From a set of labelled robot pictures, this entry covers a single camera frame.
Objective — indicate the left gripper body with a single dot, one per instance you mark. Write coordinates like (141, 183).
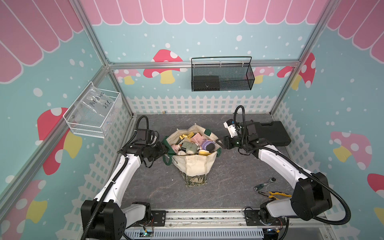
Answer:
(155, 151)

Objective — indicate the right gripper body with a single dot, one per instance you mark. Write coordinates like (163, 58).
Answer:
(235, 142)

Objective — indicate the cream canvas tote bag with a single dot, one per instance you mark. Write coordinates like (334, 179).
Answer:
(193, 168)

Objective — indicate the green pencil sharpener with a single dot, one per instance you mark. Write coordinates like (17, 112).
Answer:
(190, 148)

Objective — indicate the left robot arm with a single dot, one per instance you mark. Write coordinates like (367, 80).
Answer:
(103, 218)

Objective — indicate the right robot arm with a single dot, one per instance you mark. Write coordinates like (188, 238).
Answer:
(312, 194)

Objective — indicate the purple pencil sharpener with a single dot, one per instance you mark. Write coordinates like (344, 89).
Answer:
(208, 145)

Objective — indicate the yellow pencil sharpener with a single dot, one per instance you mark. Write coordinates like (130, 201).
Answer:
(203, 153)

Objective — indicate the pink pencil sharpener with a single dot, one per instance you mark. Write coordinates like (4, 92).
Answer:
(198, 139)

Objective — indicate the black plastic tool case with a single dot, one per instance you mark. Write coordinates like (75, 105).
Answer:
(274, 132)

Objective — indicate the black box in basket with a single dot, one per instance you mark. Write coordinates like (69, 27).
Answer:
(205, 83)

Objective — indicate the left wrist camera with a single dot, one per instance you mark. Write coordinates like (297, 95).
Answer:
(152, 137)

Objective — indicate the yellow handled pliers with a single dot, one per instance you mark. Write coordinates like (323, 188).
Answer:
(274, 195)

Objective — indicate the clear wall bin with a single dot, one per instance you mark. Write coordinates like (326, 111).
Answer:
(93, 112)

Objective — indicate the black wire mesh basket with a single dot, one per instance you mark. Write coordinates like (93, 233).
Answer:
(235, 73)

